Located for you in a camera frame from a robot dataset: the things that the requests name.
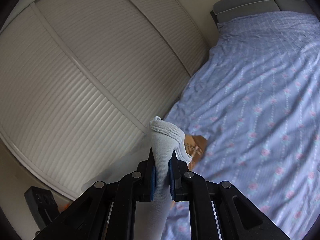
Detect pale green long-sleeve shirt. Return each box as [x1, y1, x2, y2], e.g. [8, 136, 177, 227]
[81, 116, 192, 239]

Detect blue floral striped bedsheet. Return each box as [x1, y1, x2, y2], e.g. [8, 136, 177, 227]
[166, 11, 319, 239]

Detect white louvered wardrobe doors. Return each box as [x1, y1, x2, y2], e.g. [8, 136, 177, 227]
[1, 0, 209, 199]

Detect grey left headboard cushion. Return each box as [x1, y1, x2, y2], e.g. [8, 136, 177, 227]
[210, 0, 280, 25]

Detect grey headboard cushion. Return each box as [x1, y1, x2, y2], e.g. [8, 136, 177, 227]
[275, 0, 315, 15]
[210, 0, 280, 25]

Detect grey right headboard cushion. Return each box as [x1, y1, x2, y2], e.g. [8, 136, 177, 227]
[275, 0, 315, 15]

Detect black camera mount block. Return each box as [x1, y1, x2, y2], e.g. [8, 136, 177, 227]
[24, 186, 60, 231]

